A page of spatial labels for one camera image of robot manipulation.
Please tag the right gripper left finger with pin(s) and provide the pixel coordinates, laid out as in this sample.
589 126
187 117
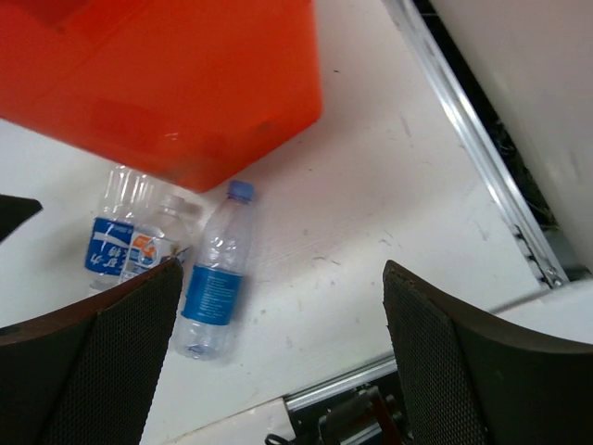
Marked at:
87 373

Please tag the aluminium table frame rail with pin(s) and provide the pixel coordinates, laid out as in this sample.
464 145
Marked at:
487 141

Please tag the blue label purple cap bottle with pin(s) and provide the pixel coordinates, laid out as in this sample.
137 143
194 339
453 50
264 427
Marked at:
216 276

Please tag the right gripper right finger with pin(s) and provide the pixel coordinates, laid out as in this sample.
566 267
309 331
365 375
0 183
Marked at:
470 377

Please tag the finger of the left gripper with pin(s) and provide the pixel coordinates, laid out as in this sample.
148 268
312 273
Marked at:
14 212

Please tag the blue label crushed bottle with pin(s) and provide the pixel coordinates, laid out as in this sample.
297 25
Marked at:
125 201

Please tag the white blue label bottle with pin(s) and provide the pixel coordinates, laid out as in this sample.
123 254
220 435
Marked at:
165 233

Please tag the orange plastic bin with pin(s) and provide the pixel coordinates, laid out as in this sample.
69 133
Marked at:
191 92

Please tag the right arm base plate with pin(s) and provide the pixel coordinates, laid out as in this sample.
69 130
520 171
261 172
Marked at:
361 406

